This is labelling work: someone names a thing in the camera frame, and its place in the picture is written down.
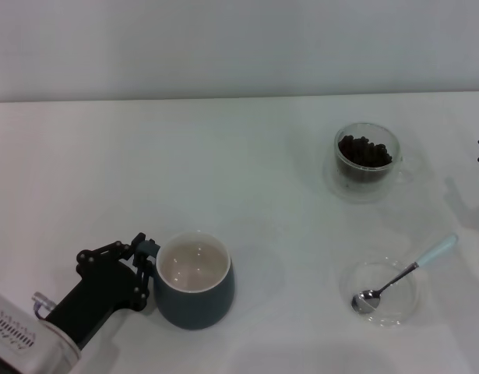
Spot clear glass cup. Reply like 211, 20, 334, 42
333, 122, 418, 185
323, 155, 404, 204

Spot dark grey ceramic mug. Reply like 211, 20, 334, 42
139, 231, 237, 330

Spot blue handled metal spoon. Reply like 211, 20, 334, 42
350, 232, 460, 315

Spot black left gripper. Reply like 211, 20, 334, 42
43, 231, 155, 351

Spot metal wrist connector plug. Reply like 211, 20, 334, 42
31, 291, 55, 319

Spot small clear glass dish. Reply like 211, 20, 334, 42
340, 256, 419, 327

